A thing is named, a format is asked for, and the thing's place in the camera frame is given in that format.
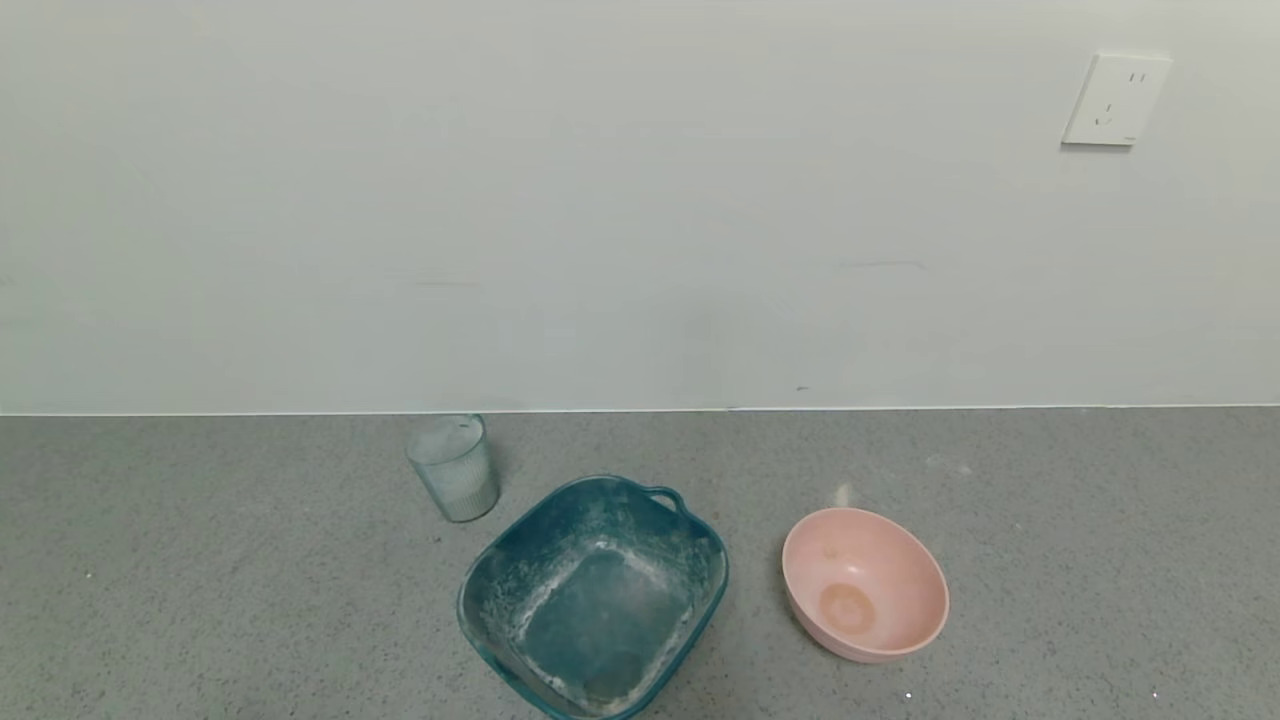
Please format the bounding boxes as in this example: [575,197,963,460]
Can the clear ribbed plastic cup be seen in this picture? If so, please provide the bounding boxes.
[405,414,501,523]

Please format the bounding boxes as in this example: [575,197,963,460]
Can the pink plastic bowl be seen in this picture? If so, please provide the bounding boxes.
[781,507,951,665]

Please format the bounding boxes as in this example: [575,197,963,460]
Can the teal square handled tray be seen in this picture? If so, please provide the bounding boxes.
[456,474,730,720]

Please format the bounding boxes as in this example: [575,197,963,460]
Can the white wall socket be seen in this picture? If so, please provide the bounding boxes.
[1061,53,1173,149]

